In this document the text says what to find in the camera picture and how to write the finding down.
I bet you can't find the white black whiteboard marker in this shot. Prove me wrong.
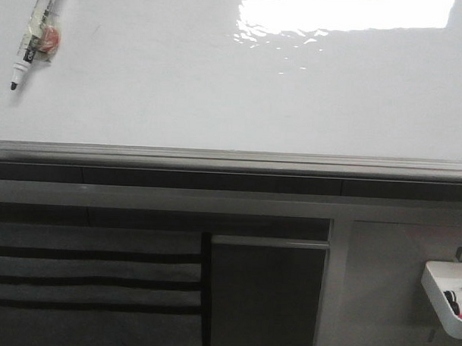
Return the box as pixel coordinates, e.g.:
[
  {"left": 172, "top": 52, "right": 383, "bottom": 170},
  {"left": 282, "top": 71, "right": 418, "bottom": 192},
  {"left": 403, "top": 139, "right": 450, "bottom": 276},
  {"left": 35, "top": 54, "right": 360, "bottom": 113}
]
[{"left": 10, "top": 0, "right": 61, "bottom": 91}]

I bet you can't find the grey fabric hanging organizer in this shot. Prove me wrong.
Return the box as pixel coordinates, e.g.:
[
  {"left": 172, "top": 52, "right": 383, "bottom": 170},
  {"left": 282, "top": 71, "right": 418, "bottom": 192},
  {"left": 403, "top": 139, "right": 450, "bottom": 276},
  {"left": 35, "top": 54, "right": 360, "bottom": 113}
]
[{"left": 0, "top": 222, "right": 209, "bottom": 346}]

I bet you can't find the black marker in tray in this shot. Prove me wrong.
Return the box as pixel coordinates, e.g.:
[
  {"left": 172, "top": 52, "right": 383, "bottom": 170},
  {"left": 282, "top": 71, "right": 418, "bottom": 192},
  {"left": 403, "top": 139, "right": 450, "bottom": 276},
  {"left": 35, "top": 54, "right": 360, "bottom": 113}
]
[{"left": 443, "top": 291, "right": 460, "bottom": 316}]

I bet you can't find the white whiteboard with frame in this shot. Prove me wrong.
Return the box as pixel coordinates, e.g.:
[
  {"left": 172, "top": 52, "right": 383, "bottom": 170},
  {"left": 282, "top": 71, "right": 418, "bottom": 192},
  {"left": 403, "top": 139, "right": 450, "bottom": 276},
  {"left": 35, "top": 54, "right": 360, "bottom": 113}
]
[{"left": 0, "top": 0, "right": 462, "bottom": 182}]

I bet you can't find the white wall-mounted tray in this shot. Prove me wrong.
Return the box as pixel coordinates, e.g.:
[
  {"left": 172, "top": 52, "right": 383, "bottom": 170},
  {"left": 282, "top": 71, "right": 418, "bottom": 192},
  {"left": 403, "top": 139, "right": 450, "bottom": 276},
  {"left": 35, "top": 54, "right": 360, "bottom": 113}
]
[{"left": 421, "top": 260, "right": 462, "bottom": 340}]

